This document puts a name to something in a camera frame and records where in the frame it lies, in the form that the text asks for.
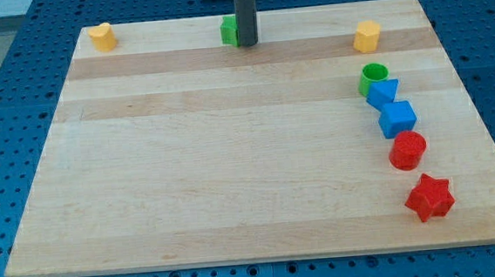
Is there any green cylinder block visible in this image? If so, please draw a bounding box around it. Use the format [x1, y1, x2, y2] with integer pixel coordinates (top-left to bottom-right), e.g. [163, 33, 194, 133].
[358, 62, 389, 97]

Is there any blue cube block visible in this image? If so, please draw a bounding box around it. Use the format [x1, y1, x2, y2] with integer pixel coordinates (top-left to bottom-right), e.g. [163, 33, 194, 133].
[378, 100, 417, 139]

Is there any light wooden board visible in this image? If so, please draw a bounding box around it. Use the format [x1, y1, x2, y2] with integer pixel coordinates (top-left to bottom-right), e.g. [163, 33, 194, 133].
[5, 0, 495, 277]

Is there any red star block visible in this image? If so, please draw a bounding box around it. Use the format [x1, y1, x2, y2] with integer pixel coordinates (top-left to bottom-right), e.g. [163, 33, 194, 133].
[405, 173, 456, 222]

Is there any yellow heart block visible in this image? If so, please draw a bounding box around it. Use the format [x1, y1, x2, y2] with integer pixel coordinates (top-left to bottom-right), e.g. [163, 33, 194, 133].
[87, 23, 118, 52]

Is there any blue triangle block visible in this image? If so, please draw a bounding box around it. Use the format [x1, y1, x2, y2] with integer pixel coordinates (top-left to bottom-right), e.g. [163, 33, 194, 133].
[366, 79, 400, 111]

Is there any red cylinder block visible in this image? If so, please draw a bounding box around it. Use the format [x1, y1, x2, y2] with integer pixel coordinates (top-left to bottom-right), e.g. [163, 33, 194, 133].
[389, 131, 427, 171]

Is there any yellow hexagon block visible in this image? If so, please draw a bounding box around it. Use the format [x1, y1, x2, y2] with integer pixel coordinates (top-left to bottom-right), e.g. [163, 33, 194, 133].
[353, 20, 382, 53]

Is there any green cube block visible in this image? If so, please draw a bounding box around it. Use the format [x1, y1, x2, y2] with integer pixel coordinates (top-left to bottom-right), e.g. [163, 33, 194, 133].
[220, 15, 239, 47]

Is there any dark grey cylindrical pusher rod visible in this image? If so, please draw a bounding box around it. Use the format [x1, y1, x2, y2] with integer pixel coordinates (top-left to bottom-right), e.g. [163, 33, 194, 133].
[234, 0, 258, 47]

